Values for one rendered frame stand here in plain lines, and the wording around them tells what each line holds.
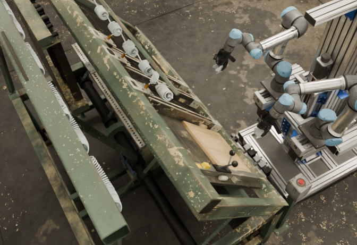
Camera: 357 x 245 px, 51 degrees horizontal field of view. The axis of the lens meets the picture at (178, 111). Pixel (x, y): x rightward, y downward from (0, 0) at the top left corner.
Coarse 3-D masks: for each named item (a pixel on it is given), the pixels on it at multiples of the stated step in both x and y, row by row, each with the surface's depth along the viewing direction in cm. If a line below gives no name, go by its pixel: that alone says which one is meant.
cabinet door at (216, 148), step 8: (192, 128) 256; (200, 128) 270; (192, 136) 247; (200, 136) 256; (208, 136) 271; (216, 136) 287; (200, 144) 242; (208, 144) 255; (216, 144) 270; (224, 144) 286; (208, 152) 240; (216, 152) 254; (224, 152) 269; (216, 160) 238; (224, 160) 252; (232, 160) 267; (240, 160) 282; (232, 168) 250; (240, 168) 264; (248, 168) 280
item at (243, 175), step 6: (204, 168) 203; (210, 168) 211; (204, 174) 207; (210, 174) 212; (216, 174) 218; (222, 174) 223; (228, 174) 230; (234, 174) 236; (240, 174) 245; (246, 174) 256; (252, 174) 267; (246, 180) 259; (252, 180) 267
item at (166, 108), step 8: (152, 72) 208; (128, 80) 202; (136, 80) 210; (152, 80) 211; (136, 88) 201; (144, 88) 212; (152, 96) 225; (152, 104) 223; (160, 104) 228; (168, 104) 237; (160, 112) 234; (168, 112) 240; (176, 112) 245; (184, 112) 251; (192, 112) 266; (184, 120) 258; (192, 120) 265; (200, 120) 271; (208, 120) 287; (208, 128) 287; (216, 128) 295
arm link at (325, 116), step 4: (324, 108) 266; (320, 112) 263; (324, 112) 263; (328, 112) 263; (332, 112) 262; (320, 116) 261; (324, 116) 260; (328, 116) 260; (332, 116) 260; (316, 120) 269; (320, 120) 263; (324, 120) 260; (328, 120) 258; (332, 120) 259; (316, 124) 270; (320, 124) 263; (324, 124) 260
